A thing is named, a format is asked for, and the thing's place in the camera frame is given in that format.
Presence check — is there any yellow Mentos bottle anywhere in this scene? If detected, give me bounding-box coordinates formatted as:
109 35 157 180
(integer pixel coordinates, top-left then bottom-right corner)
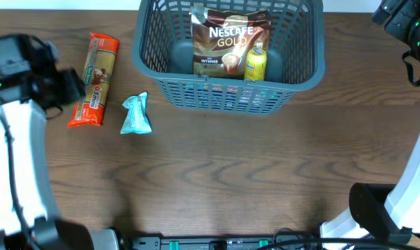
244 42 267 81

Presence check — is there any small colourful milk carton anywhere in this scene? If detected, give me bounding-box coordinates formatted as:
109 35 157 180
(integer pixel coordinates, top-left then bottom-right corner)
183 84 283 110

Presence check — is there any brown Nescafe Gold pouch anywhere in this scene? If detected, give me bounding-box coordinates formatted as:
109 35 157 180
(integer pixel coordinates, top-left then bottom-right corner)
190 6 271 79

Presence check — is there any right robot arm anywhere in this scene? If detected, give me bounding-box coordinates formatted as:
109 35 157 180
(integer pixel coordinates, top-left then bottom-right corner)
319 0 420 249

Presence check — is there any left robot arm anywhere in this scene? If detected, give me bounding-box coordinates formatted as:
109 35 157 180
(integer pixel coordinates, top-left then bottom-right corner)
0 33 123 250

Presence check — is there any orange spaghetti packet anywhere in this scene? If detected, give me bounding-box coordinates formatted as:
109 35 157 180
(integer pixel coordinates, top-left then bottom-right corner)
67 33 119 128

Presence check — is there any light blue snack wrapper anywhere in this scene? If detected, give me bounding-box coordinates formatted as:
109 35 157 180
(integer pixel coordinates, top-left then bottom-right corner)
120 92 152 134

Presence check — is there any grey plastic basket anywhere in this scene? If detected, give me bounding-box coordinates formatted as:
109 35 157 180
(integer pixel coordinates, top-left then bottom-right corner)
132 0 326 115

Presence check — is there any right black cable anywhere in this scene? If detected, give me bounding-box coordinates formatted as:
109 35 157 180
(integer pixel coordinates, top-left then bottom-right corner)
258 227 380 250

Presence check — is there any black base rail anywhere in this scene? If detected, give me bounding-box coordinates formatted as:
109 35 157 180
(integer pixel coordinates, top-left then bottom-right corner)
120 232 310 250

